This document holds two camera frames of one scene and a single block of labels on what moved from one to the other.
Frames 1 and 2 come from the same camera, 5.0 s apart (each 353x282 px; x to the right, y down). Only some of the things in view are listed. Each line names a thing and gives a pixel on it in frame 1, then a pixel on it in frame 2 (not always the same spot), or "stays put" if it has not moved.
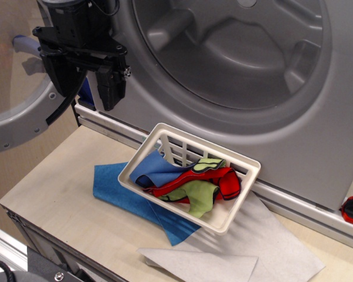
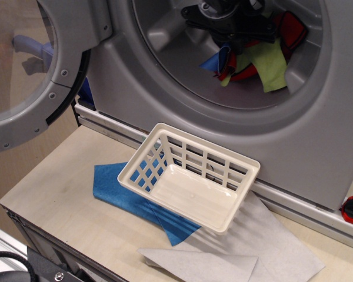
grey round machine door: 22,94 stays put
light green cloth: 200,195 → 270,60
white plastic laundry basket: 200,181 stays put
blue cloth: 153,169 → 217,61
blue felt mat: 107,188 stays put
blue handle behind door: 23,43 stays put
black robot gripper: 81,29 → 233,23
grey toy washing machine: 280,83 stays put
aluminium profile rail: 322,217 stays put
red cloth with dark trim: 226,180 → 287,29
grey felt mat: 257,248 stays put
